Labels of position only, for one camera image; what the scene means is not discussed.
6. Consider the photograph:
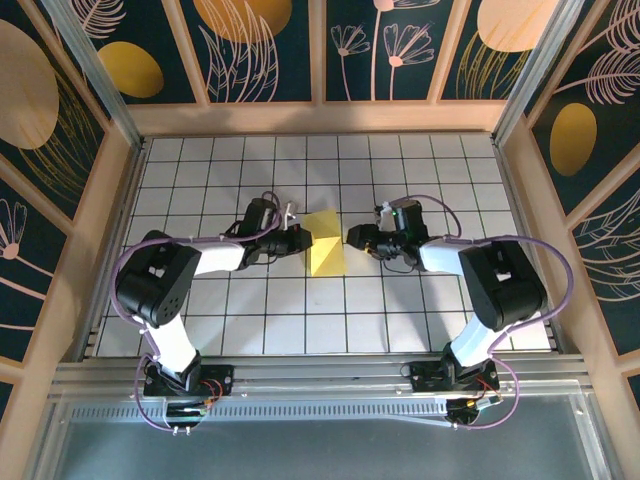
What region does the yellow paper sheet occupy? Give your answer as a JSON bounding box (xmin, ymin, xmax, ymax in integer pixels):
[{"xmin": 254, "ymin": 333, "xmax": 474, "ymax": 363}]
[{"xmin": 303, "ymin": 208, "xmax": 349, "ymax": 278}]

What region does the grey metal shelf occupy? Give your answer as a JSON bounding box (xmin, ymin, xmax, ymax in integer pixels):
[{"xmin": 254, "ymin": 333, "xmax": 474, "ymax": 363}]
[{"xmin": 34, "ymin": 394, "xmax": 609, "ymax": 480}]

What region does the peach wooden enclosure frame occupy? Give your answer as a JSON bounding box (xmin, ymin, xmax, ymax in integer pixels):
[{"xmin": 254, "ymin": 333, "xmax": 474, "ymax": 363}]
[{"xmin": 0, "ymin": 0, "xmax": 640, "ymax": 480}]

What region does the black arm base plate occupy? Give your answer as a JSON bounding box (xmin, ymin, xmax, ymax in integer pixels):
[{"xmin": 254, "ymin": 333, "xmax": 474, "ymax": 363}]
[
  {"xmin": 143, "ymin": 363, "xmax": 235, "ymax": 398},
  {"xmin": 408, "ymin": 360, "xmax": 500, "ymax": 392}
]

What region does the aluminium table side rail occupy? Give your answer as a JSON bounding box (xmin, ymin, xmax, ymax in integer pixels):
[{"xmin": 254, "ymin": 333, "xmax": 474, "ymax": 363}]
[
  {"xmin": 492, "ymin": 134, "xmax": 571, "ymax": 356},
  {"xmin": 78, "ymin": 137, "xmax": 151, "ymax": 362}
]

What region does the long aluminium mounting rail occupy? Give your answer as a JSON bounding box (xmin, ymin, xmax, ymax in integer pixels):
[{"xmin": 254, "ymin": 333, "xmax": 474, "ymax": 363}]
[{"xmin": 52, "ymin": 353, "xmax": 591, "ymax": 401}]

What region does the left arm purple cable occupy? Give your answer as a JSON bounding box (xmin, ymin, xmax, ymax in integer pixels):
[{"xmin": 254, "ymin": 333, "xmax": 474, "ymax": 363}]
[{"xmin": 112, "ymin": 189, "xmax": 284, "ymax": 434}]

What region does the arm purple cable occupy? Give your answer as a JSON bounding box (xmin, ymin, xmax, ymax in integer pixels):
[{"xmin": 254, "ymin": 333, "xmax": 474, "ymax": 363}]
[
  {"xmin": 112, "ymin": 189, "xmax": 284, "ymax": 434},
  {"xmin": 387, "ymin": 193, "xmax": 577, "ymax": 432}
]

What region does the grey slotted cable duct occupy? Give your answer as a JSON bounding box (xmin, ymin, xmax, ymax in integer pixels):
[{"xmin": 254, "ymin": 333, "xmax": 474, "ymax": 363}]
[{"xmin": 69, "ymin": 403, "xmax": 451, "ymax": 425}]

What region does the small wired controller board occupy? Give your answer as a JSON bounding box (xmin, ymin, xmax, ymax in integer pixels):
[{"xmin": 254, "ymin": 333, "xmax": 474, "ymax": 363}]
[
  {"xmin": 439, "ymin": 394, "xmax": 504, "ymax": 431},
  {"xmin": 164, "ymin": 394, "xmax": 224, "ymax": 436}
]

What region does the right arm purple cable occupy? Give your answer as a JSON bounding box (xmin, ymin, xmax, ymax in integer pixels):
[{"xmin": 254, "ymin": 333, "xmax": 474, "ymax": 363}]
[{"xmin": 387, "ymin": 193, "xmax": 577, "ymax": 432}]

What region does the aluminium corner post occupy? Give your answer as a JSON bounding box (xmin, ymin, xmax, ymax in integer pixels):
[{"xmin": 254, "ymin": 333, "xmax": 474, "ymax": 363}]
[
  {"xmin": 39, "ymin": 0, "xmax": 149, "ymax": 151},
  {"xmin": 492, "ymin": 0, "xmax": 589, "ymax": 146}
]

